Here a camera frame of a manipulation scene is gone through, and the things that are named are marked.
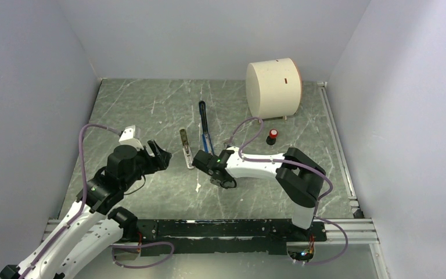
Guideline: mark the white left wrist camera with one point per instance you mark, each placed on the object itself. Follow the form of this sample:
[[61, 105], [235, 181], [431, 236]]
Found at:
[[131, 136]]

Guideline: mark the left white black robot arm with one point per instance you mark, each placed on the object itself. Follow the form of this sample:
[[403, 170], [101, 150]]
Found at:
[[94, 222]]

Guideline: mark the cream cylindrical drum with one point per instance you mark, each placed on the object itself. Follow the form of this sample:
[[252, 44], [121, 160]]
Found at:
[[273, 88]]

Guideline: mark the beige white small stapler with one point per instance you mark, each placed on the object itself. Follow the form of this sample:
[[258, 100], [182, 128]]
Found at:
[[186, 148]]

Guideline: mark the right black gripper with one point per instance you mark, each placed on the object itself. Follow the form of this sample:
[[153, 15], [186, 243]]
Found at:
[[225, 185]]

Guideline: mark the aluminium rail frame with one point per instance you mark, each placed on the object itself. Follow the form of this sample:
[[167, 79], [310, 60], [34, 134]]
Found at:
[[339, 231]]

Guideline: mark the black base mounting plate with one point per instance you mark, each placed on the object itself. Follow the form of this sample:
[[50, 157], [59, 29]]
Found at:
[[224, 236]]

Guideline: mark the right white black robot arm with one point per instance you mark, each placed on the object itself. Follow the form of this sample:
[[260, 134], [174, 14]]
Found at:
[[299, 176]]

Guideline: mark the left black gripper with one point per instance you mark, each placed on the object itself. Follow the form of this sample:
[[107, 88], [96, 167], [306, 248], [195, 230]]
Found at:
[[159, 162]]

